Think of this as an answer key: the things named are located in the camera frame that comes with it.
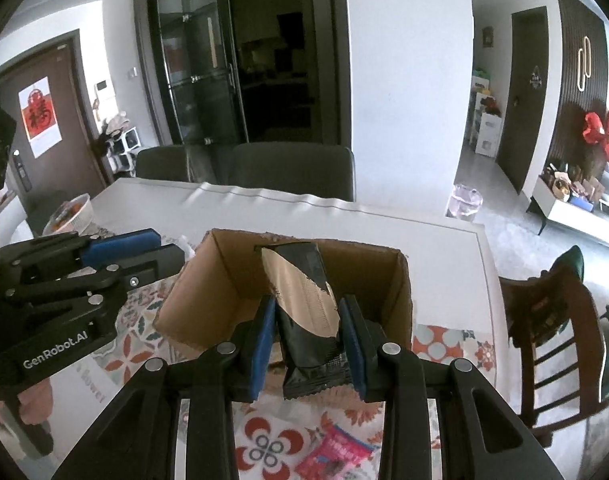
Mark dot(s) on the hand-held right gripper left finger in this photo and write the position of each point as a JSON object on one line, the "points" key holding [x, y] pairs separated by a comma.
{"points": [[262, 345]]}

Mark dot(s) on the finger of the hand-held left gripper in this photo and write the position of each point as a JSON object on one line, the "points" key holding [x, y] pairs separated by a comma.
{"points": [[122, 246], [149, 265]]}

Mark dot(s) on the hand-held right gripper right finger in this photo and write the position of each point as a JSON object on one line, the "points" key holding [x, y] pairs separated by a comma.
{"points": [[353, 345]]}

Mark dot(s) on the black and tan snack packet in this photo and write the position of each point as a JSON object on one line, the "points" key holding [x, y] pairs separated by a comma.
{"points": [[304, 310]]}

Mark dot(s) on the brown cardboard box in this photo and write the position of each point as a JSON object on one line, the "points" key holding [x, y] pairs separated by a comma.
{"points": [[199, 300]]}

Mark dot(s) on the person's left hand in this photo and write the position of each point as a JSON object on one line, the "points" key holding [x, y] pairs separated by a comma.
{"points": [[32, 405]]}

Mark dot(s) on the grey dining chair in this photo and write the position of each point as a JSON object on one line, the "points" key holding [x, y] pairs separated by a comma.
{"points": [[162, 162], [294, 170]]}

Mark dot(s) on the white shoe rack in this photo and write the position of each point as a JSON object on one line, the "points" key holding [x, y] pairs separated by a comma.
{"points": [[124, 147]]}

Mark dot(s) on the patterned table runner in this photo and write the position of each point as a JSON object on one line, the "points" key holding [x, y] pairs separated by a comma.
{"points": [[264, 447]]}

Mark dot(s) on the pink snack packet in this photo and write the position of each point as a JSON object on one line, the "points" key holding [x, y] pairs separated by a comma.
{"points": [[334, 452]]}

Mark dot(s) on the brown entrance door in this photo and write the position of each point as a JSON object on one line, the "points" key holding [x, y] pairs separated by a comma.
{"points": [[69, 135]]}

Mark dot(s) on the red and white door poster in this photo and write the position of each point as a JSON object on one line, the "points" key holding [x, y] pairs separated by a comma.
{"points": [[39, 115]]}

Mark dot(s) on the pink lined trash bin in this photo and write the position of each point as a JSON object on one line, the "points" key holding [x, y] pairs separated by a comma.
{"points": [[464, 204]]}

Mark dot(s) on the black sliding glass door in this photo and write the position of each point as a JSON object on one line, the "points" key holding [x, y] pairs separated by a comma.
{"points": [[209, 60]]}

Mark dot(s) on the dark wooden chair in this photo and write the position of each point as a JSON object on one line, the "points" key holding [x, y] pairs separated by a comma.
{"points": [[559, 340]]}

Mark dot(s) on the white hallway shelf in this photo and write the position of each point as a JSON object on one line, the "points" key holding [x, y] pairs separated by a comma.
{"points": [[487, 132]]}

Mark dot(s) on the white low cabinet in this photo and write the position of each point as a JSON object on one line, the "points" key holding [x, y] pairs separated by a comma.
{"points": [[579, 212]]}

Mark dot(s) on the dark interior door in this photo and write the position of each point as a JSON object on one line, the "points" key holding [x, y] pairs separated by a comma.
{"points": [[521, 110]]}

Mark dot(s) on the red foil balloons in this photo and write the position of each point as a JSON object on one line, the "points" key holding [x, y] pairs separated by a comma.
{"points": [[601, 132]]}

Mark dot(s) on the white wall intercom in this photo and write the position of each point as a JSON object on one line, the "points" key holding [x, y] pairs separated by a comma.
{"points": [[103, 88]]}

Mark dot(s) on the small framed wall picture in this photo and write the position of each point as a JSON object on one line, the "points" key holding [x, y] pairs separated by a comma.
{"points": [[487, 36]]}

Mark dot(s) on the white loop wall lamp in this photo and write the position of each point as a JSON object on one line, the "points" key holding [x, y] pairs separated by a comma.
{"points": [[581, 67]]}

